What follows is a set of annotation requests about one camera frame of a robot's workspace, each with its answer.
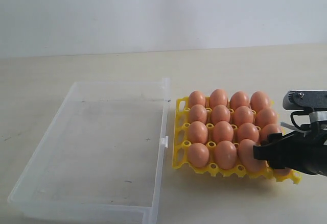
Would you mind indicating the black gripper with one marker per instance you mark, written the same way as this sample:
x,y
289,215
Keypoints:
x,y
304,152

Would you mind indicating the yellow plastic egg tray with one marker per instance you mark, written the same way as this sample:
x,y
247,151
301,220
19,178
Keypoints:
x,y
181,145

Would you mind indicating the clear plastic tray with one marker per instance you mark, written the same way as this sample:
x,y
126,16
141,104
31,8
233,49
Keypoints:
x,y
101,158

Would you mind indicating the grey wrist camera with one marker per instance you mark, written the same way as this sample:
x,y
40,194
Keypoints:
x,y
311,102

